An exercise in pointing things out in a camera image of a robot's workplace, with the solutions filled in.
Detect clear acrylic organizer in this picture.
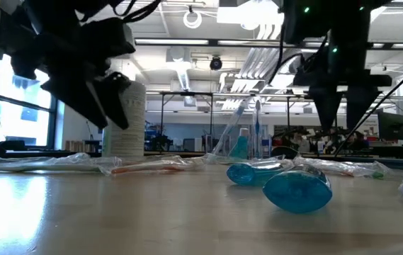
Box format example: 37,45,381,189
208,131,282,162

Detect blue mouthwash bottle white cap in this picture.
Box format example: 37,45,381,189
226,161,294,187
229,127,251,159

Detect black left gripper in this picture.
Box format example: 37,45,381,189
11,24,131,130

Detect large window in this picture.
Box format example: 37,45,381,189
0,55,64,149

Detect black computer monitor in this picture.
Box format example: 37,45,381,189
377,111,403,142

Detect black aluminium table frame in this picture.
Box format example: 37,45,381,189
0,131,403,171

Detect clear cup with toothbrushes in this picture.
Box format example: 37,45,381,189
158,91,340,157

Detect blue toothpaste tube front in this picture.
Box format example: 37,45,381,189
262,164,334,215

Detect white ceiling light panel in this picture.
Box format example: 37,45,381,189
217,0,285,31

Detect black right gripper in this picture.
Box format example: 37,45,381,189
305,45,393,132

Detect white wipes canister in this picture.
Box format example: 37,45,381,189
102,80,147,159

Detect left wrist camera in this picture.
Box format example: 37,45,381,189
80,17,137,60

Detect small silver air duct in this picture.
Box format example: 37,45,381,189
165,45,193,92

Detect black ceiling dome camera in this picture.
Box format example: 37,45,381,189
209,55,223,71

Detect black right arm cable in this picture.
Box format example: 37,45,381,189
334,51,403,157

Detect white cable coil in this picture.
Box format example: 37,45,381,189
182,9,203,30

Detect low wooden shelf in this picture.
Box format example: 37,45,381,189
64,140,103,154

